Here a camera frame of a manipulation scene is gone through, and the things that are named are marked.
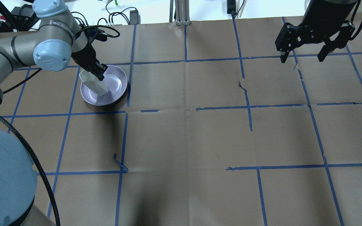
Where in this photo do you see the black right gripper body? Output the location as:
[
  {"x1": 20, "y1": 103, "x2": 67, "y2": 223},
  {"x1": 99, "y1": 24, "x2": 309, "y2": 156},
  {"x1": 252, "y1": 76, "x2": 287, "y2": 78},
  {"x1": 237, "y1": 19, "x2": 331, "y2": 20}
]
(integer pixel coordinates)
[{"x1": 275, "y1": 20, "x2": 356, "y2": 53}]

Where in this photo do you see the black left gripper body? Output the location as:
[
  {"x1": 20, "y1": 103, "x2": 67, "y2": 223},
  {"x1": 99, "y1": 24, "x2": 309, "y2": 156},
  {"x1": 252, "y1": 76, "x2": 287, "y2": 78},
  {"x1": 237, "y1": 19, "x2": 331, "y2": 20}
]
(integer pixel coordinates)
[{"x1": 71, "y1": 28, "x2": 108, "y2": 75}]

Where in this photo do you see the white faceted cup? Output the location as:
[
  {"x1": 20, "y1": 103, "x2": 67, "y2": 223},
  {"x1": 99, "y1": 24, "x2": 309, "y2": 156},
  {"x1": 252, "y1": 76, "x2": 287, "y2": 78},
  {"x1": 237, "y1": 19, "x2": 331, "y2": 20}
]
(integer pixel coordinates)
[{"x1": 79, "y1": 70, "x2": 109, "y2": 96}]

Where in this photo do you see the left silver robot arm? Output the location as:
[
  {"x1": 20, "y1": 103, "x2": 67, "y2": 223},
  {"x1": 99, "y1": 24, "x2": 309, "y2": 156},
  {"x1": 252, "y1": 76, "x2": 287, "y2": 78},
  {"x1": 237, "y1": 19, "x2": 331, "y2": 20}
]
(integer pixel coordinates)
[{"x1": 0, "y1": 0, "x2": 108, "y2": 226}]

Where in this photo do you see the lavender plate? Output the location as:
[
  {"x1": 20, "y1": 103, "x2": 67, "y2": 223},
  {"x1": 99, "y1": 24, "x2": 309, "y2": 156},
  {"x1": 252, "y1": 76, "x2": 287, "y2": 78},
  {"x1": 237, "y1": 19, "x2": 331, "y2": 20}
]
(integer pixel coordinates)
[{"x1": 80, "y1": 65, "x2": 128, "y2": 106}]

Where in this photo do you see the black power adapter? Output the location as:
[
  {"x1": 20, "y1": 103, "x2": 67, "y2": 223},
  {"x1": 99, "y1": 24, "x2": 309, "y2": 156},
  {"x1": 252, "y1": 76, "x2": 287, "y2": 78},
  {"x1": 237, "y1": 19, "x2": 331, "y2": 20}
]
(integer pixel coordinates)
[{"x1": 129, "y1": 9, "x2": 140, "y2": 25}]

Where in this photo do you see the aluminium frame post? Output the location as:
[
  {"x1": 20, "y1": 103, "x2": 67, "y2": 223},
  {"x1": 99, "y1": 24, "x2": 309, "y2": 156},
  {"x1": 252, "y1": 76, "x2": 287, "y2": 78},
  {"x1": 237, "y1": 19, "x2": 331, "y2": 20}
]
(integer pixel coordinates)
[{"x1": 169, "y1": 0, "x2": 191, "y2": 26}]

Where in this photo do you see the black corrugated cable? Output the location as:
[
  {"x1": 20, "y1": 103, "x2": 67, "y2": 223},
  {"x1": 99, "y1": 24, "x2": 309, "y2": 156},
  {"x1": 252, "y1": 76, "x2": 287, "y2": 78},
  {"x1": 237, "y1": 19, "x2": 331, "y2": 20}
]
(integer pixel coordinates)
[{"x1": 0, "y1": 67, "x2": 61, "y2": 226}]

